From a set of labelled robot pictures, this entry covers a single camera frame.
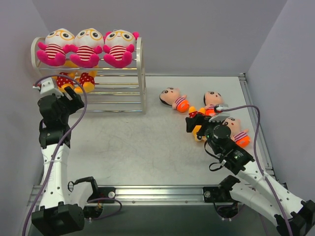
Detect yellow bear plush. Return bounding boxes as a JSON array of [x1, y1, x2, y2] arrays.
[[75, 70, 98, 93], [54, 61, 78, 92], [188, 106, 206, 142]]

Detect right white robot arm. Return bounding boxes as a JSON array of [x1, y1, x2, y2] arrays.
[[186, 114, 315, 236]]

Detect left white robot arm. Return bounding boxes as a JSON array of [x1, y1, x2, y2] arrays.
[[31, 87, 99, 236]]

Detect cream two-tier shelf rack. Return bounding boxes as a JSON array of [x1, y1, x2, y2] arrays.
[[31, 37, 146, 113]]

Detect peach boy plush right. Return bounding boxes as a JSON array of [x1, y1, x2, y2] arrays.
[[222, 117, 251, 148]]

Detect peach boy plush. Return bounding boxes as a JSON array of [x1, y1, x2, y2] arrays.
[[204, 91, 224, 117], [159, 87, 190, 113], [222, 117, 251, 148]]

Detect peach boy plush middle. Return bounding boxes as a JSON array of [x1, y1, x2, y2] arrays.
[[204, 91, 224, 117]]

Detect peach boy plush left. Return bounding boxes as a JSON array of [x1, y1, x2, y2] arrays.
[[159, 87, 190, 113]]

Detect pink plush with glasses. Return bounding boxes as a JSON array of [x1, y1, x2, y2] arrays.
[[36, 28, 75, 66]]

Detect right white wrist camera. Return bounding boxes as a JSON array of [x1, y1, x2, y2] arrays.
[[209, 104, 230, 122]]

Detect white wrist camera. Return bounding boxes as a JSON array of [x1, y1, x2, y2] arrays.
[[32, 77, 63, 98], [209, 104, 230, 122]]

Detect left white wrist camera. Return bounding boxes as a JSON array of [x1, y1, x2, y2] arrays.
[[32, 77, 63, 98]]

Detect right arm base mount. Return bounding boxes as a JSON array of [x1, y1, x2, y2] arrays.
[[203, 175, 241, 203]]

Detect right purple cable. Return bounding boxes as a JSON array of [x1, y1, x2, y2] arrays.
[[221, 105, 293, 236]]

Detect purple cable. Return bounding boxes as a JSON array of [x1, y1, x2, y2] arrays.
[[221, 105, 293, 236], [22, 75, 123, 236]]

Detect aluminium front rail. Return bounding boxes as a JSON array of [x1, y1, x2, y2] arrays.
[[27, 185, 293, 207]]

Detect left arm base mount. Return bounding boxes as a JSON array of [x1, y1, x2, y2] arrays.
[[83, 186, 116, 204]]

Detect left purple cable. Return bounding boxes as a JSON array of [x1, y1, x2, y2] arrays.
[[22, 75, 123, 236]]

